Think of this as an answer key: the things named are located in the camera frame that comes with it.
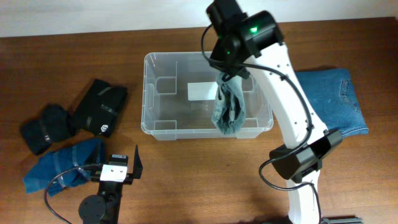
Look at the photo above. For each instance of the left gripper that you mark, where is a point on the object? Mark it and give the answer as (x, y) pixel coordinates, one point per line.
(137, 170)

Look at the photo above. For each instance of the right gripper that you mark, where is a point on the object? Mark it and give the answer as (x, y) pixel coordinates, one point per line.
(216, 63)

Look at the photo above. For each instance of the black garment with white logo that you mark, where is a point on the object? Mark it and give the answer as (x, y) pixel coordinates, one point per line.
(99, 109)

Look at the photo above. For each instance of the light blue denim jeans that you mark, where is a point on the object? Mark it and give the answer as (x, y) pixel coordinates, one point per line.
(229, 113)

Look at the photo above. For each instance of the dark blue cloth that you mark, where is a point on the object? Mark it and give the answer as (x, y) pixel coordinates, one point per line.
(53, 163)

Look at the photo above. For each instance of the dark blue jeans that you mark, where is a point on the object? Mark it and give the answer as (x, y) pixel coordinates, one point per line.
(331, 94)

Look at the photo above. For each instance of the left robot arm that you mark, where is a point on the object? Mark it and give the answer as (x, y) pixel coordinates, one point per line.
(103, 207)

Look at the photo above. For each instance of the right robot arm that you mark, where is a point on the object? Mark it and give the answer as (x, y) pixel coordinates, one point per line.
(254, 46)

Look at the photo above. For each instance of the white label in bin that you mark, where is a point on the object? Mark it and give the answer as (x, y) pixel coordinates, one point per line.
(202, 91)

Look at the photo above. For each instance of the clear plastic storage bin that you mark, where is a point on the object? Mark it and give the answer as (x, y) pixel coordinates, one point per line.
(167, 114)

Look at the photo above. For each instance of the grey base plate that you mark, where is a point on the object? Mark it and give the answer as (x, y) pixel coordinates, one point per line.
(342, 221)

